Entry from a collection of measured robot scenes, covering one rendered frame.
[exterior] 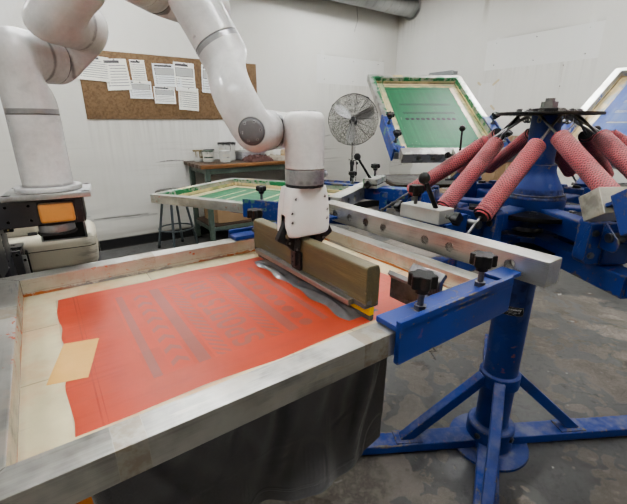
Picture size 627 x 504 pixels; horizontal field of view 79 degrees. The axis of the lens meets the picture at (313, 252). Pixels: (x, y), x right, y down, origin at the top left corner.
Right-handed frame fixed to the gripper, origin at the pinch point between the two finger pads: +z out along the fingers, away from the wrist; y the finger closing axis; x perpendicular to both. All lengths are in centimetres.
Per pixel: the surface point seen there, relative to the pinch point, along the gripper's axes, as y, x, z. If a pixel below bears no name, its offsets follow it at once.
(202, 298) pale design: 20.5, -4.8, 5.7
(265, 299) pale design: 10.7, 2.6, 5.6
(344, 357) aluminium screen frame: 13.5, 29.4, 2.4
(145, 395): 35.9, 18.2, 5.6
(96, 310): 37.9, -10.9, 5.8
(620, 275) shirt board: -69, 35, 8
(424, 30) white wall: -419, -332, -147
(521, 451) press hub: -98, 12, 99
